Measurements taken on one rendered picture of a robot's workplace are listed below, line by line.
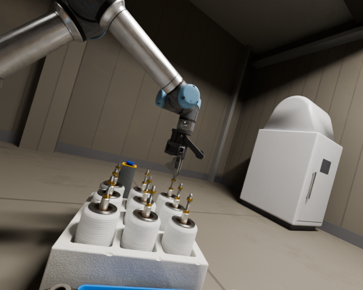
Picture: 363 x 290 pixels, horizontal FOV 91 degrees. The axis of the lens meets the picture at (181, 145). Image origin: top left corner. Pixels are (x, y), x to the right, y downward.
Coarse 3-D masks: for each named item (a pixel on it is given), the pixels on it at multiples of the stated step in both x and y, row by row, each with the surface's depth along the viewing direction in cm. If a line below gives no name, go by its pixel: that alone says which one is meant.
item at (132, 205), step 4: (132, 200) 60; (128, 204) 61; (132, 204) 59; (136, 204) 58; (140, 204) 59; (128, 208) 60; (132, 208) 59; (136, 208) 58; (140, 208) 58; (152, 208) 60; (128, 212) 59; (124, 216) 61; (124, 220) 60; (124, 224) 59
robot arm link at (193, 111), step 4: (200, 100) 76; (196, 104) 75; (200, 104) 77; (188, 108) 74; (192, 108) 74; (196, 108) 75; (184, 112) 74; (188, 112) 74; (192, 112) 75; (196, 112) 76; (180, 116) 76; (184, 116) 75; (188, 116) 74; (192, 116) 75; (196, 116) 77; (188, 120) 79; (192, 120) 75
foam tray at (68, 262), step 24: (120, 216) 62; (72, 240) 46; (120, 240) 55; (48, 264) 39; (72, 264) 40; (96, 264) 41; (120, 264) 43; (144, 264) 44; (168, 264) 46; (192, 264) 48; (168, 288) 46; (192, 288) 48
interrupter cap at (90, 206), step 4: (92, 204) 48; (96, 204) 49; (108, 204) 51; (112, 204) 51; (88, 208) 46; (92, 208) 46; (96, 208) 47; (108, 208) 49; (112, 208) 49; (116, 208) 50; (96, 212) 45; (100, 212) 45; (104, 212) 45; (108, 212) 46; (112, 212) 47
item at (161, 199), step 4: (160, 196) 74; (156, 200) 76; (160, 200) 74; (164, 200) 73; (168, 200) 73; (172, 200) 73; (156, 204) 75; (160, 204) 73; (156, 208) 74; (160, 208) 73; (156, 212) 74
